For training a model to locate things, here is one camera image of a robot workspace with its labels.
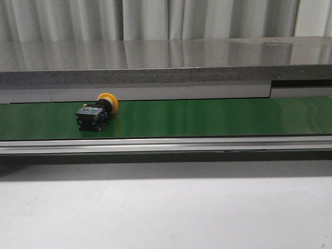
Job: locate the white pleated curtain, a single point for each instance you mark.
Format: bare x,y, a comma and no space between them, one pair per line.
25,21

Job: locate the grey panel under counter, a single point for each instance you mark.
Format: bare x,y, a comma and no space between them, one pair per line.
168,91

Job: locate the aluminium conveyor side rail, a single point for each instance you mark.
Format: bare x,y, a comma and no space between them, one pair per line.
166,145

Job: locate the grey stone counter slab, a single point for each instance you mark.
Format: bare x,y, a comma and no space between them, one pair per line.
51,64

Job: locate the green conveyor belt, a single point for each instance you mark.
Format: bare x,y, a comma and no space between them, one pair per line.
172,118

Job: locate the yellow mushroom push button switch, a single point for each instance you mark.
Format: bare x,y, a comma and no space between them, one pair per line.
94,117

